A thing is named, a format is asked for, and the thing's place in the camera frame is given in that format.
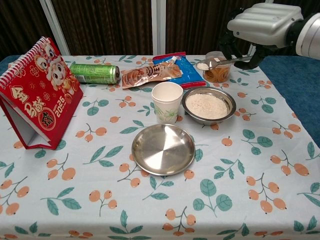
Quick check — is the metal spoon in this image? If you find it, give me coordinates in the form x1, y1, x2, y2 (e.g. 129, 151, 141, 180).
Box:
195, 55, 254, 72

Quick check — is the white paper cup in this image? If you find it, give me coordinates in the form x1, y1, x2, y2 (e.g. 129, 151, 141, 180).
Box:
151, 82, 184, 125

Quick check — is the clear jar of rubber bands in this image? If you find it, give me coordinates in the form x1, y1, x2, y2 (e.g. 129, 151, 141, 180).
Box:
202, 50, 234, 84

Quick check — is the floral fruit print tablecloth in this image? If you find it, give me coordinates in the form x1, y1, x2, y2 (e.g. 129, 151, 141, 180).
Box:
0, 54, 320, 240

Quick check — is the stainless steel bowl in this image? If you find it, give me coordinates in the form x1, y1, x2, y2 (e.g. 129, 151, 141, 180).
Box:
181, 86, 237, 126

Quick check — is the green drink can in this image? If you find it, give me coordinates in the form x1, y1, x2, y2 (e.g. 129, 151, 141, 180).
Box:
69, 62, 122, 85

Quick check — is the blue plastic packet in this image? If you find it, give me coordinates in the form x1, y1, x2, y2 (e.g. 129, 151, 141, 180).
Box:
152, 51, 208, 89

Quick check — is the red spiral desk calendar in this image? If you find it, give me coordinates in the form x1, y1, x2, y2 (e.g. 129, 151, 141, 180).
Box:
0, 36, 84, 151

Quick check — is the brown sauce pouch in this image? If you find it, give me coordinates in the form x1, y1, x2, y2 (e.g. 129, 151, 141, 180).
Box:
120, 61, 184, 90

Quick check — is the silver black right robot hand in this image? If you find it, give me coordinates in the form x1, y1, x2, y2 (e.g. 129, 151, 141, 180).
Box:
216, 2, 305, 71

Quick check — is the stainless steel plate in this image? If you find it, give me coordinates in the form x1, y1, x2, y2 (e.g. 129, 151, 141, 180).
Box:
131, 123, 196, 177

